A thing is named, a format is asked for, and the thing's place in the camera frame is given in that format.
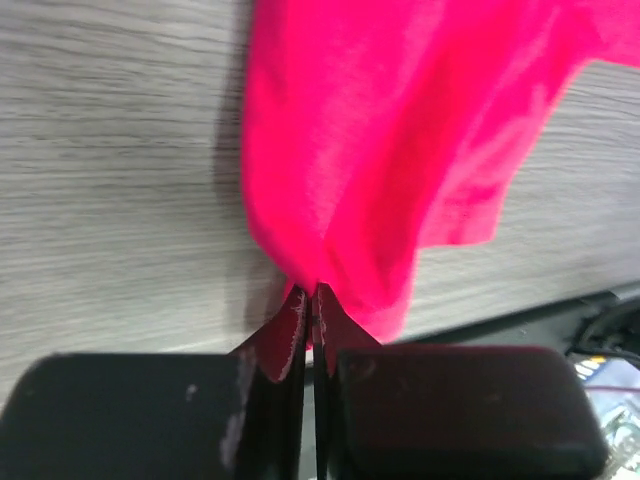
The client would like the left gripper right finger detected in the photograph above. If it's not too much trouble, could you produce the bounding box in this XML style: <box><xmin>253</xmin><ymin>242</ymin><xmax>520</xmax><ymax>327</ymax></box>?
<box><xmin>310</xmin><ymin>285</ymin><xmax>608</xmax><ymax>479</ymax></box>

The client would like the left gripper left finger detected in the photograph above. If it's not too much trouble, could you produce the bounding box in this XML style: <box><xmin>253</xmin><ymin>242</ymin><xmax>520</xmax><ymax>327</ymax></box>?
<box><xmin>1</xmin><ymin>289</ymin><xmax>306</xmax><ymax>479</ymax></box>

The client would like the pink t shirt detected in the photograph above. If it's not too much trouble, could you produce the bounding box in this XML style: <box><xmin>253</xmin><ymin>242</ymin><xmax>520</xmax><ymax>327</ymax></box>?
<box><xmin>241</xmin><ymin>1</ymin><xmax>639</xmax><ymax>342</ymax></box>

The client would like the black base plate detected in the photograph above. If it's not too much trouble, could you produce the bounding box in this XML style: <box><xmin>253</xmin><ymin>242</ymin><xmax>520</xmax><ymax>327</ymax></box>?
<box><xmin>403</xmin><ymin>281</ymin><xmax>639</xmax><ymax>354</ymax></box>

